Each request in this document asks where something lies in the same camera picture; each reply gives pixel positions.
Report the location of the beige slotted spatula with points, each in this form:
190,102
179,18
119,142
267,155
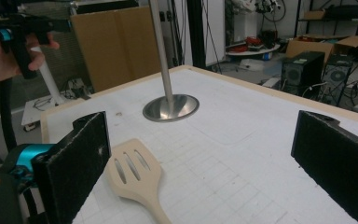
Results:
143,190

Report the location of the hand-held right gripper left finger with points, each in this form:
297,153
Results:
71,168

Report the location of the black frame post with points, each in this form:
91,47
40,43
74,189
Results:
195,31

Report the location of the white stand leg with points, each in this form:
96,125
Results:
51,84

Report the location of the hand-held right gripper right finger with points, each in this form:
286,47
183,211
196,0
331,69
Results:
335,168

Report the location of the white round table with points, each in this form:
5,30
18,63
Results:
254,51

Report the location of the brown cardboard panel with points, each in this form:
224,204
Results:
118,46

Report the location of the black computer tower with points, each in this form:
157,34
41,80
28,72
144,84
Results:
335,76
301,71

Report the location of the black shelf rack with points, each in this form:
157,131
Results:
338,12

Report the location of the white grid mat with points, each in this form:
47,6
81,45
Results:
230,161

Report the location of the open cardboard box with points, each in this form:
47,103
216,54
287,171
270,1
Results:
307,46

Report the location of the metal stand with round base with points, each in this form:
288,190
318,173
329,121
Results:
171,109

